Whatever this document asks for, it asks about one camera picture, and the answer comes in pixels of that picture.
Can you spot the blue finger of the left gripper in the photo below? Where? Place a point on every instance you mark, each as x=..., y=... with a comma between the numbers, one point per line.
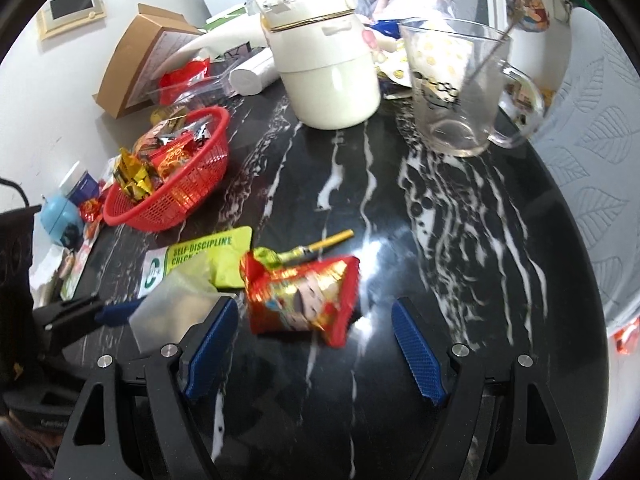
x=115, y=315

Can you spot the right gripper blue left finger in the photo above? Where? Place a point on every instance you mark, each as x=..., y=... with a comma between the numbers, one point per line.
x=204, y=346

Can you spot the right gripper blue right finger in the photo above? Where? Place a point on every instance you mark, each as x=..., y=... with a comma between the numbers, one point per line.
x=424, y=365

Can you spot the red wedding candy packet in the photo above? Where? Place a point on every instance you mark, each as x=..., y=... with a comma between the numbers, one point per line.
x=317, y=296

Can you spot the yellow black snack packet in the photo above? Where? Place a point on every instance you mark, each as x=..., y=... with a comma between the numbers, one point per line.
x=133, y=175

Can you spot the green self-discipline packet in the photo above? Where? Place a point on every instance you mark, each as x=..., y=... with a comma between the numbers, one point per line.
x=215, y=257

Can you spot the small red gold candy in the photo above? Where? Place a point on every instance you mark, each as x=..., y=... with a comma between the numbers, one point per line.
x=271, y=259

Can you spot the red snack packets pile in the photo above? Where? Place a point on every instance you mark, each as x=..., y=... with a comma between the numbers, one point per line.
x=91, y=213

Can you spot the light blue toy figure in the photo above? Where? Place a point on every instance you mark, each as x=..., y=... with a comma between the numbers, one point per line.
x=61, y=220

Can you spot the white cap blue bottle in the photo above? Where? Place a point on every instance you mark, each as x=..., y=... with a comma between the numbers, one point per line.
x=78, y=185

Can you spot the red plastic basket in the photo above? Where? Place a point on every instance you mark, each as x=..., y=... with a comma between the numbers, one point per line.
x=184, y=191

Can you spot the red bag in container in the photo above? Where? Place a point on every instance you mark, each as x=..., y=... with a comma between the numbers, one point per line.
x=193, y=71

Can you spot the white cylinder container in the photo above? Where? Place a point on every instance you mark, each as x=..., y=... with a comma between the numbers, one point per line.
x=255, y=74

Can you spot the clear glass mug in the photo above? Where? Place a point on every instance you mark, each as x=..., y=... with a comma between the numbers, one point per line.
x=459, y=71

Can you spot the brown cardboard box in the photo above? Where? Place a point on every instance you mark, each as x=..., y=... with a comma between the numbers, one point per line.
x=150, y=39

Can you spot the white cream jar pot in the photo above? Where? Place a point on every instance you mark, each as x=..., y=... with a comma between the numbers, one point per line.
x=320, y=50

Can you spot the wall intercom panel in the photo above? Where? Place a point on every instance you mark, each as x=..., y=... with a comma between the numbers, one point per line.
x=59, y=16

